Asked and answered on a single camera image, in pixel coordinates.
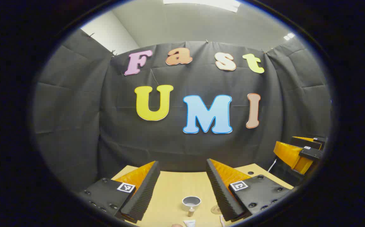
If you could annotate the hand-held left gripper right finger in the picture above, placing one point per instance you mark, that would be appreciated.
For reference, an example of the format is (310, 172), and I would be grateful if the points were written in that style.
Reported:
(220, 195)

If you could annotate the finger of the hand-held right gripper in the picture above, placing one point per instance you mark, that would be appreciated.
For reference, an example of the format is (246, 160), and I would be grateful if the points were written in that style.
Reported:
(311, 142)
(291, 156)

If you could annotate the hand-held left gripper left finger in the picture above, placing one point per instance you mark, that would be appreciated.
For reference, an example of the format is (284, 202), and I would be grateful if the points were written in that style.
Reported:
(143, 192)

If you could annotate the round wooden coaster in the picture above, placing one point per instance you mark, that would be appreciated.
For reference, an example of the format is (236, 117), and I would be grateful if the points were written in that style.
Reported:
(215, 209)

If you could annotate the pale toothbrush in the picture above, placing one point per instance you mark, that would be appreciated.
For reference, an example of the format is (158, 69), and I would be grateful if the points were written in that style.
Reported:
(222, 220)

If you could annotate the white toothpaste tube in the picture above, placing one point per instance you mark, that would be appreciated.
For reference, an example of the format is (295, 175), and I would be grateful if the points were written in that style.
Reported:
(189, 223)

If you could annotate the wooden desktop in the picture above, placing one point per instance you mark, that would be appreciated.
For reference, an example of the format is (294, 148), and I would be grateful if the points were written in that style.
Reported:
(176, 186)

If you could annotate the black backdrop cloth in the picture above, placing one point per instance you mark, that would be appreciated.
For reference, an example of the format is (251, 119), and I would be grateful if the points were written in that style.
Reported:
(106, 126)

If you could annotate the small ceiling light panel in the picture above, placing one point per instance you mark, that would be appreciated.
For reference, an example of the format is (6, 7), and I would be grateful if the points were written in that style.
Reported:
(289, 36)

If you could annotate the large ceiling light panel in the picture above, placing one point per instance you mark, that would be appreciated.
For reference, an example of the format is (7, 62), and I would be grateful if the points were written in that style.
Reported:
(201, 3)

